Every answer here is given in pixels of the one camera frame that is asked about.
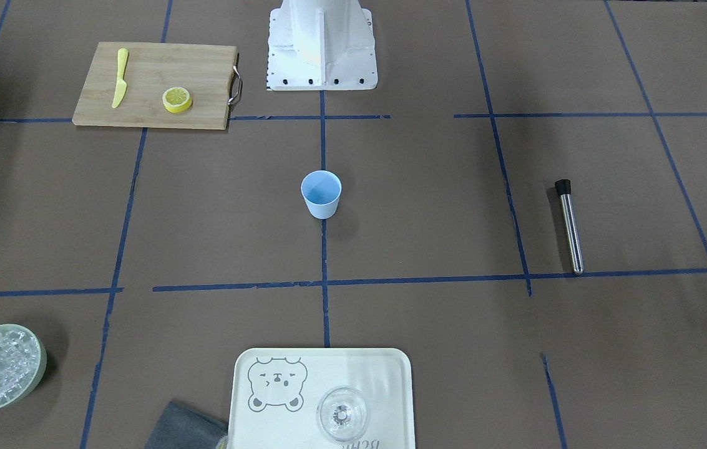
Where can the metal muddler black tip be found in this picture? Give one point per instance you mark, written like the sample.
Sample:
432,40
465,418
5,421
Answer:
563,190

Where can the yellow plastic knife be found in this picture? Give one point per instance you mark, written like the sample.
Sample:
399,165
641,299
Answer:
120,83

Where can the light blue paper cup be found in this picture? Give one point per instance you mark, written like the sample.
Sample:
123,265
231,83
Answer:
321,191

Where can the grey folded cloth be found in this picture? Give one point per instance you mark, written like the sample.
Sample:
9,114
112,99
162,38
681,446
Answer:
182,427

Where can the clear wine glass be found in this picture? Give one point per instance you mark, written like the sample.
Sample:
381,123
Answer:
342,414

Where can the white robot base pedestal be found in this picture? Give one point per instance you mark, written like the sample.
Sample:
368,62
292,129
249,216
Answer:
321,46

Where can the yellow lemon half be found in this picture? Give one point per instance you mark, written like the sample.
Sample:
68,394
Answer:
177,99

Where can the cream bear tray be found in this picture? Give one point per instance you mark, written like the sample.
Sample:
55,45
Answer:
276,393

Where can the wooden cutting board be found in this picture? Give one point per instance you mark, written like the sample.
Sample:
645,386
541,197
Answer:
207,71

